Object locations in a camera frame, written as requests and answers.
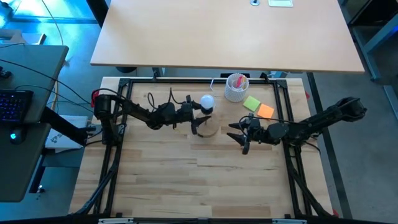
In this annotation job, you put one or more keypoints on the green sticky note pad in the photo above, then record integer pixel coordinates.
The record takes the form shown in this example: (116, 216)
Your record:
(252, 103)

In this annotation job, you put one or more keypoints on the black metal bar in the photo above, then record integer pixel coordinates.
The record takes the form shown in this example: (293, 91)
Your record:
(329, 149)

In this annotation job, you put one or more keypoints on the grey metal rack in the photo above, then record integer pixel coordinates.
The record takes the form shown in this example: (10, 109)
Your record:
(381, 34)

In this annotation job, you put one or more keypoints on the black keyboard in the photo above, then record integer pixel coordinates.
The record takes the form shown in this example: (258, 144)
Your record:
(15, 105)

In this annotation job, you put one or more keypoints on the grey desk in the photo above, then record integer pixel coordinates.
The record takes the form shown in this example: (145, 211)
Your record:
(34, 62)

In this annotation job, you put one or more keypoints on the white lightbulb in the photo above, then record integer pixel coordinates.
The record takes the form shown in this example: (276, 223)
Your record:
(207, 101)

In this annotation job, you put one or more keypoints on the white textured pen cup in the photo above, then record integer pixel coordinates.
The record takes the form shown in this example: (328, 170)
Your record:
(233, 95)

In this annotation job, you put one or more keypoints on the silver metal bracket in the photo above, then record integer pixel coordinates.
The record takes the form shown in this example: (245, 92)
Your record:
(289, 221)
(115, 221)

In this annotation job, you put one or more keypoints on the large light wooden desk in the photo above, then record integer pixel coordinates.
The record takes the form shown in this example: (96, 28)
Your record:
(217, 34)

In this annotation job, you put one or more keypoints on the small black device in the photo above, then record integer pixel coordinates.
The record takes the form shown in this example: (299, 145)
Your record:
(5, 73)

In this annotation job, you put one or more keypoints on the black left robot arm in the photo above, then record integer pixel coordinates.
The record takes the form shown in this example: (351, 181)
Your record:
(136, 110)

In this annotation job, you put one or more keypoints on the yellow marker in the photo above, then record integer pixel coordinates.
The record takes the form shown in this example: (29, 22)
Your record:
(244, 83)

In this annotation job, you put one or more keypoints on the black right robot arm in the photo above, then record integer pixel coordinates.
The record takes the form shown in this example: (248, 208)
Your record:
(311, 123)

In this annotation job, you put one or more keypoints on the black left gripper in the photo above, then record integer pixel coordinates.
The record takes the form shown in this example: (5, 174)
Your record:
(183, 112)

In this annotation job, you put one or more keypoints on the black aluminium table frame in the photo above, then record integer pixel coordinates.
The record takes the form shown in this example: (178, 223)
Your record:
(186, 81)

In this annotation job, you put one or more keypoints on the black computer mouse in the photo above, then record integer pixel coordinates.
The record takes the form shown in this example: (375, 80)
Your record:
(18, 137)

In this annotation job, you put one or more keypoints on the white cardboard box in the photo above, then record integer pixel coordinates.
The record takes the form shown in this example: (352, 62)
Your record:
(57, 140)

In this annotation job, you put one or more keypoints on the white rectangular desk plate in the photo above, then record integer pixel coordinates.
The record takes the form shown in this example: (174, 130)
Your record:
(280, 2)

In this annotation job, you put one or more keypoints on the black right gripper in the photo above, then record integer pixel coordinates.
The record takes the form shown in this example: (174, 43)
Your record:
(258, 132)

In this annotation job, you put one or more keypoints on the orange sticky note pad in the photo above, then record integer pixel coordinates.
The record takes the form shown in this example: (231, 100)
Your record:
(266, 110)

